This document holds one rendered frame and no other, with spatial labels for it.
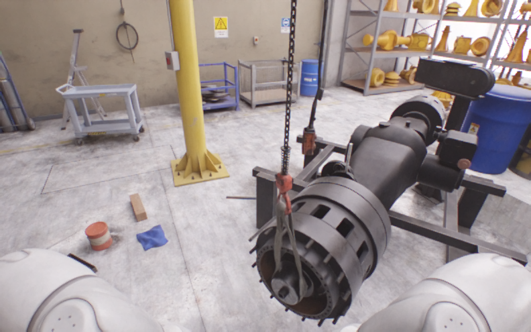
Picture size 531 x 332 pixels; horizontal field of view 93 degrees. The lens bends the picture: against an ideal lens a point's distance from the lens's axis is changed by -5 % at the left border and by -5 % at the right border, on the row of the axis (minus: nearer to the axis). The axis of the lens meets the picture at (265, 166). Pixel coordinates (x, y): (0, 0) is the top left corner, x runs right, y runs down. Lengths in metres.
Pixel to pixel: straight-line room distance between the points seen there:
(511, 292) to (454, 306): 0.14
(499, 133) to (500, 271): 3.06
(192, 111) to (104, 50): 3.61
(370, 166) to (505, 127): 1.96
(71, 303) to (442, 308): 0.47
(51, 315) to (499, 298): 0.61
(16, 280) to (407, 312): 0.57
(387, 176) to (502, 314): 1.42
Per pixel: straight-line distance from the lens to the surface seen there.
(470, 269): 0.55
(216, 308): 2.26
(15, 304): 0.54
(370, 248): 1.37
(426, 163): 2.36
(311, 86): 7.32
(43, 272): 0.54
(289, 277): 1.24
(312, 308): 1.42
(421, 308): 0.44
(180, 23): 3.20
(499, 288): 0.55
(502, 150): 3.67
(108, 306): 0.44
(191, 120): 3.39
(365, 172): 1.88
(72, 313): 0.43
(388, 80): 8.84
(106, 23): 6.60
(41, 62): 6.82
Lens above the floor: 1.89
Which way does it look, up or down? 30 degrees down
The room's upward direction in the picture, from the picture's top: 1 degrees clockwise
